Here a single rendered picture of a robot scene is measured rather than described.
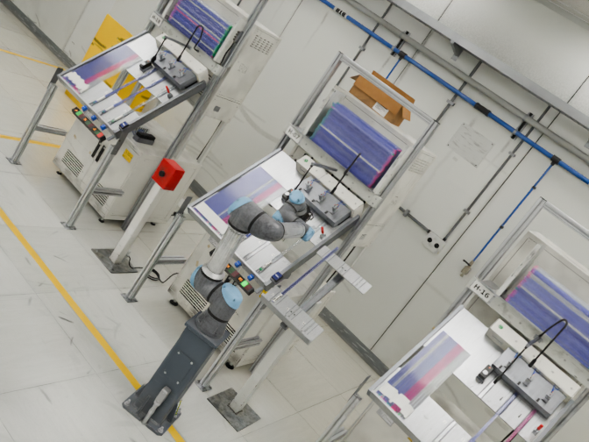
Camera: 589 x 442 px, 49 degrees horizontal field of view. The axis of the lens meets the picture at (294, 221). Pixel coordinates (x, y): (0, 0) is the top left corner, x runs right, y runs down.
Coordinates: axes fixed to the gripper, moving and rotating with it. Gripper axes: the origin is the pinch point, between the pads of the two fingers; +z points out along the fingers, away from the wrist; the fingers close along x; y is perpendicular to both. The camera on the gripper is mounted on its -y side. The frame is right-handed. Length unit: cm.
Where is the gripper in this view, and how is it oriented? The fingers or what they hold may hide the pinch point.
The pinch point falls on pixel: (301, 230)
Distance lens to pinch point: 349.3
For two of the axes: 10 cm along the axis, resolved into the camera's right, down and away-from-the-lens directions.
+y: 7.3, -6.4, 2.4
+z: 1.2, 4.6, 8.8
